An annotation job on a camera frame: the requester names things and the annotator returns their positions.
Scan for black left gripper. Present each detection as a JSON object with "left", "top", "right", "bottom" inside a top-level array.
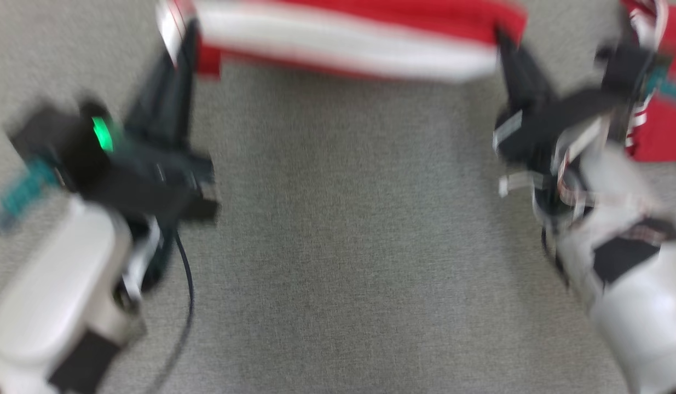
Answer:
[{"left": 86, "top": 19, "right": 221, "bottom": 222}]

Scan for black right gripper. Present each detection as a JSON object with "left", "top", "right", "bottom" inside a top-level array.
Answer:
[{"left": 494, "top": 27, "right": 623, "bottom": 165}]

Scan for red Bulls jersey white sleeves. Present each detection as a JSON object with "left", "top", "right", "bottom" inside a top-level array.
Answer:
[{"left": 620, "top": 0, "right": 676, "bottom": 163}]

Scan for red shorts white stripe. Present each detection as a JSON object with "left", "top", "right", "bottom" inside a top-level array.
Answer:
[{"left": 156, "top": 0, "right": 527, "bottom": 83}]

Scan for teal right cable connector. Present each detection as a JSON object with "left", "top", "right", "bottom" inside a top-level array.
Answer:
[{"left": 644, "top": 70, "right": 676, "bottom": 108}]

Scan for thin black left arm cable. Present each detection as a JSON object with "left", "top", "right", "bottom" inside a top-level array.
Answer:
[{"left": 146, "top": 233, "right": 196, "bottom": 394}]

